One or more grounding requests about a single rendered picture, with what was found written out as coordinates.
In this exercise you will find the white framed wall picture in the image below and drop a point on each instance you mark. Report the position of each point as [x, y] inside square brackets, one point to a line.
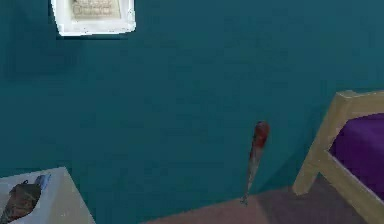
[96, 20]

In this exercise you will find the brown crumpled thing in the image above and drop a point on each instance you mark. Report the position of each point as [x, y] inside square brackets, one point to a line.
[21, 200]

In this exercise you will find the white bin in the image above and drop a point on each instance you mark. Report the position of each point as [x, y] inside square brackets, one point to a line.
[61, 203]

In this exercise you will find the red baseball bat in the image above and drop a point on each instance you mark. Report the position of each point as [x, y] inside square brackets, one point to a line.
[258, 146]

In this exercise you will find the wooden bed with purple cover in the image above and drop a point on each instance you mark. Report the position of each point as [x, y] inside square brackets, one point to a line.
[336, 166]

